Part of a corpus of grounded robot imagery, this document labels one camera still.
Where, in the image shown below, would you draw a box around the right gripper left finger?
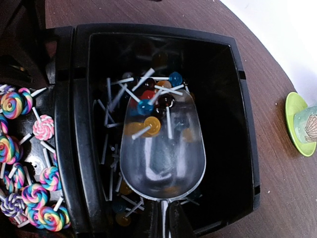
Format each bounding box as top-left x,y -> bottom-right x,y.
132,201 -> 159,238

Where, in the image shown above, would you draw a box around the black bin small lollipops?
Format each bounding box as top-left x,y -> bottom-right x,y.
71,23 -> 260,238

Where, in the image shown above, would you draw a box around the metal candy scoop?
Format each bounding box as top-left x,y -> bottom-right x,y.
120,89 -> 206,238

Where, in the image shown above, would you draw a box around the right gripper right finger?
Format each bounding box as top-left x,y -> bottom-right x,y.
167,201 -> 196,238

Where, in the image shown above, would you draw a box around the black bin swirl lollipops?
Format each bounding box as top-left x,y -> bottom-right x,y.
0,27 -> 85,238

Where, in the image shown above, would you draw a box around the ceramic mug coral pattern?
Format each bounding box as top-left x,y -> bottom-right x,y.
294,106 -> 317,144

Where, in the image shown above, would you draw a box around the green saucer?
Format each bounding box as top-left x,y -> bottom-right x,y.
285,92 -> 317,157

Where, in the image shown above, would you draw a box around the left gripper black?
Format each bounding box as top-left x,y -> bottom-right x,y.
0,0 -> 49,87

